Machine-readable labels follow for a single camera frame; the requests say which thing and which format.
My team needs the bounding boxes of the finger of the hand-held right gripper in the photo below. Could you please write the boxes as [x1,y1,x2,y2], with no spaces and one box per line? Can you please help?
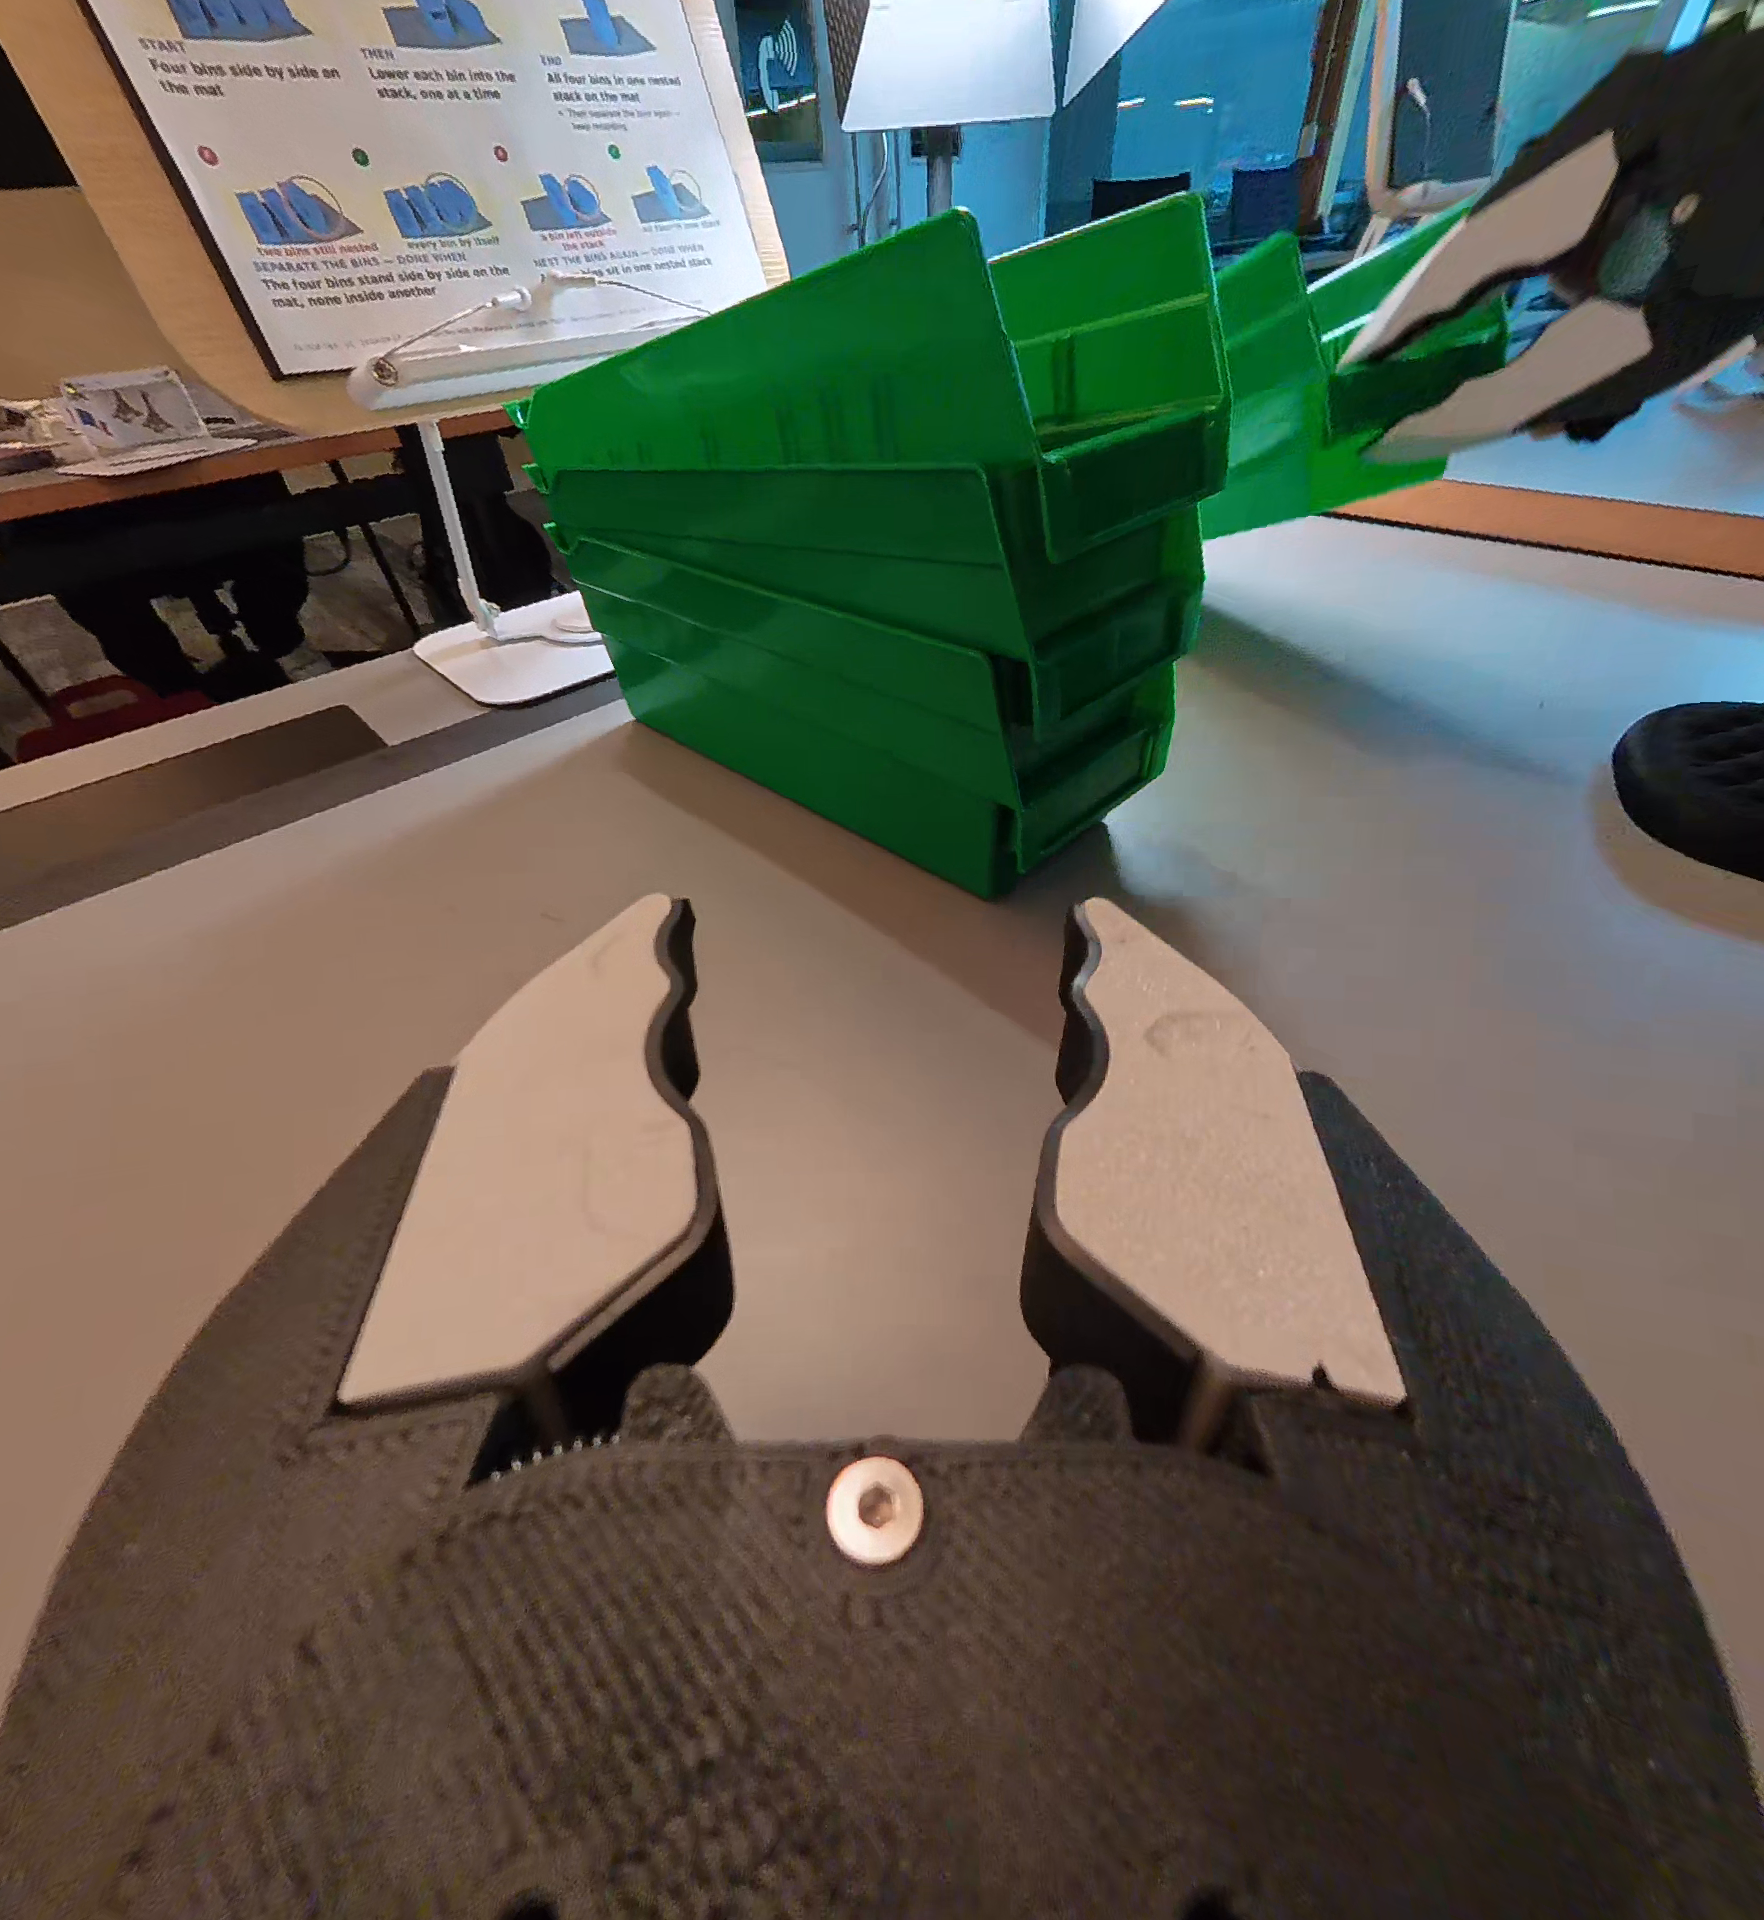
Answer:
[1336,126,1621,368]
[1362,302,1658,467]

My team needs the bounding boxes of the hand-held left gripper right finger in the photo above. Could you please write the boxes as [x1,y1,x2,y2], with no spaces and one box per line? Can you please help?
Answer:
[1020,895,1412,1412]

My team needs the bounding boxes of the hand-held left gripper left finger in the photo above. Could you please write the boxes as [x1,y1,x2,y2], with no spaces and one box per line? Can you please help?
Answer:
[332,893,736,1420]

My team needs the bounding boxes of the green plastic bin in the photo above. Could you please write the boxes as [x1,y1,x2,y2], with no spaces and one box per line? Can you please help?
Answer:
[552,532,1181,905]
[506,206,1236,567]
[1198,190,1515,545]
[528,461,1206,714]

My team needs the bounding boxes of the light grey desk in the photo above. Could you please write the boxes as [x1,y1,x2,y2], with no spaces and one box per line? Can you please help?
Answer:
[0,510,1764,1920]

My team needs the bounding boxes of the wooden-edged side table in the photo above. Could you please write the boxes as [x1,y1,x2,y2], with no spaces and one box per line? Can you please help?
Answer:
[1332,359,1764,591]

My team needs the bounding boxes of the black round pad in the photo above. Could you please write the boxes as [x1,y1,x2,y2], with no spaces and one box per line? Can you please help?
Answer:
[1611,701,1764,899]

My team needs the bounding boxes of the white light panel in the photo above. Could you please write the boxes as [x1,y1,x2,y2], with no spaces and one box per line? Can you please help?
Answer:
[838,0,1169,133]

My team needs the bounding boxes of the red plastic container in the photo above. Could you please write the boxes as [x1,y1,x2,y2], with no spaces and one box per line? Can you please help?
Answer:
[15,675,214,766]

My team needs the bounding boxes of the long wooden table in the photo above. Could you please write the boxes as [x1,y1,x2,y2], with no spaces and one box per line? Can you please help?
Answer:
[0,406,525,540]

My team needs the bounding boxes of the printed instruction sheet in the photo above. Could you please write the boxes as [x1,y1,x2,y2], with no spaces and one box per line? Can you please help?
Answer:
[79,0,779,377]

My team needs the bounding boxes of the wooden clipboard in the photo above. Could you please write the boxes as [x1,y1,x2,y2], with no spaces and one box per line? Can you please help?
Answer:
[0,0,793,430]

